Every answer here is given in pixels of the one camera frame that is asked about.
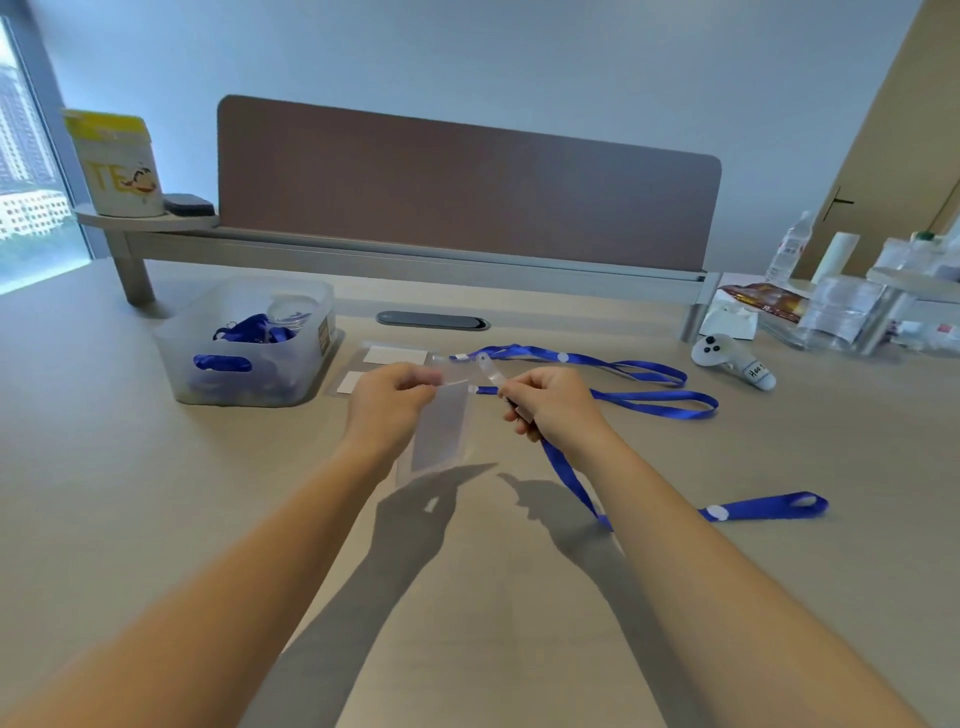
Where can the person's left forearm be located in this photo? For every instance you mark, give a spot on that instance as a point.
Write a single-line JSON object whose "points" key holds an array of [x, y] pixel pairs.
{"points": [[225, 585]]}

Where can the beige door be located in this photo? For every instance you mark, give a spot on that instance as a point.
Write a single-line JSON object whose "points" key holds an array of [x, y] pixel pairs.
{"points": [[892, 135]]}

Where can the window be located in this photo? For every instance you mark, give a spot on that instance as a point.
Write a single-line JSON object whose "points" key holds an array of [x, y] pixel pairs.
{"points": [[30, 165]]}

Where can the person's left hand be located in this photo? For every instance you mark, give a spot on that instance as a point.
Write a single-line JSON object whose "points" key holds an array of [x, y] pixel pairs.
{"points": [[386, 409]]}

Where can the person's left thumb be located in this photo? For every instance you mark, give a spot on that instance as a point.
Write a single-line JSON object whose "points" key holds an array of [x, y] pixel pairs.
{"points": [[421, 385]]}

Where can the brown snack packet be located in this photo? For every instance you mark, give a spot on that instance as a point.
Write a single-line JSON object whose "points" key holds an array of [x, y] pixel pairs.
{"points": [[772, 300]]}

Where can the clear plastic container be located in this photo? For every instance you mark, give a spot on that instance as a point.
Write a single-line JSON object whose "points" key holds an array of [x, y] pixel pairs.
{"points": [[919, 255]]}

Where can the brown desk divider panel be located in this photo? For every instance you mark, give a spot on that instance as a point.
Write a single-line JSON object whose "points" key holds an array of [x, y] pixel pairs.
{"points": [[465, 191]]}

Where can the clear plastic bag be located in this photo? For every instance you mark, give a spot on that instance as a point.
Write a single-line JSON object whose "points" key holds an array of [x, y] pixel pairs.
{"points": [[840, 311]]}

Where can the clear plastic storage bin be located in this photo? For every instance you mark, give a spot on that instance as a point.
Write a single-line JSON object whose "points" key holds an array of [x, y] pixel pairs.
{"points": [[247, 375]]}

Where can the dark grey eraser block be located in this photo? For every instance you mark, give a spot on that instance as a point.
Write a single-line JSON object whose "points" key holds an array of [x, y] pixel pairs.
{"points": [[190, 204]]}

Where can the person's right thumb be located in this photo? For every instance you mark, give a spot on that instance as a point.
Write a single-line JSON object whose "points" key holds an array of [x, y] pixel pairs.
{"points": [[517, 387]]}

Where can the person's right forearm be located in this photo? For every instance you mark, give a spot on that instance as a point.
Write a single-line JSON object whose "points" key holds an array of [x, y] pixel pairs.
{"points": [[720, 592]]}

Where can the white tissue pack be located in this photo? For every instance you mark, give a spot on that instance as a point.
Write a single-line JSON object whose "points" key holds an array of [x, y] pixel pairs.
{"points": [[724, 319]]}

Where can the person's right hand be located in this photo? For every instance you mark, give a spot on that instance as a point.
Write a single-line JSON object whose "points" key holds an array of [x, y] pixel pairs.
{"points": [[562, 409]]}

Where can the yellow and white pouch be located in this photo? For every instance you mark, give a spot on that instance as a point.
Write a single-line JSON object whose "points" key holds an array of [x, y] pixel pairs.
{"points": [[120, 169]]}

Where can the grey desk shelf rail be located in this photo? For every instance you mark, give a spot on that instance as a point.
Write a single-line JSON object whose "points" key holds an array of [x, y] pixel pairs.
{"points": [[420, 259]]}

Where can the white handheld controller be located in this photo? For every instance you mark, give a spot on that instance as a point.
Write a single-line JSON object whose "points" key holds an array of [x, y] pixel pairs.
{"points": [[724, 356]]}

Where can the white paper roll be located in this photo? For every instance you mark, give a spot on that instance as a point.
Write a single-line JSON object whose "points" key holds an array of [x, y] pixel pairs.
{"points": [[836, 259]]}

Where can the clear plastic water bottle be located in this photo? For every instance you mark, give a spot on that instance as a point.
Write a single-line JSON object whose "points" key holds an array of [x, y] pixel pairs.
{"points": [[791, 251]]}

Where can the grey side shelf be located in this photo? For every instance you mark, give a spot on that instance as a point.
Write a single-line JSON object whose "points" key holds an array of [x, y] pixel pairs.
{"points": [[911, 289]]}

